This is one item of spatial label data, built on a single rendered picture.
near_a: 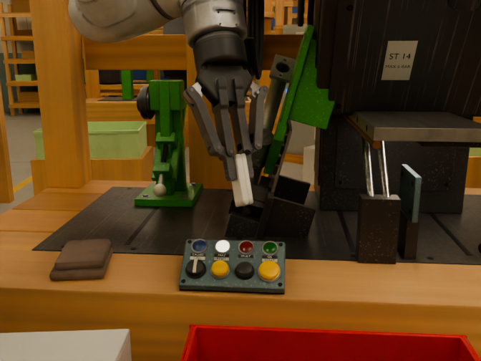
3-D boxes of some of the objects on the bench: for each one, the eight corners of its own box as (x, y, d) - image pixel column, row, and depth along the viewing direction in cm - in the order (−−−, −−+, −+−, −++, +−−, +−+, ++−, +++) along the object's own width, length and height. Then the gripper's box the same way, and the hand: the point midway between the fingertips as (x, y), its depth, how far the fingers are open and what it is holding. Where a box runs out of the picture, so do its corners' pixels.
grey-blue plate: (417, 261, 80) (425, 177, 77) (404, 261, 80) (411, 177, 77) (403, 240, 89) (409, 164, 86) (391, 239, 89) (398, 164, 86)
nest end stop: (258, 222, 92) (263, 208, 88) (228, 213, 93) (231, 199, 89) (260, 216, 93) (265, 202, 89) (229, 208, 93) (233, 194, 89)
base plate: (713, 284, 77) (716, 271, 76) (32, 260, 85) (31, 248, 85) (564, 204, 117) (565, 195, 117) (112, 193, 126) (112, 185, 125)
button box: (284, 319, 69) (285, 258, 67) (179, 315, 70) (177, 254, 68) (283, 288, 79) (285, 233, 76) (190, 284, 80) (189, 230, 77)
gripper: (183, 29, 65) (210, 207, 62) (269, 33, 71) (298, 195, 68) (167, 52, 72) (191, 214, 69) (247, 54, 78) (273, 203, 75)
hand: (240, 180), depth 69 cm, fingers closed
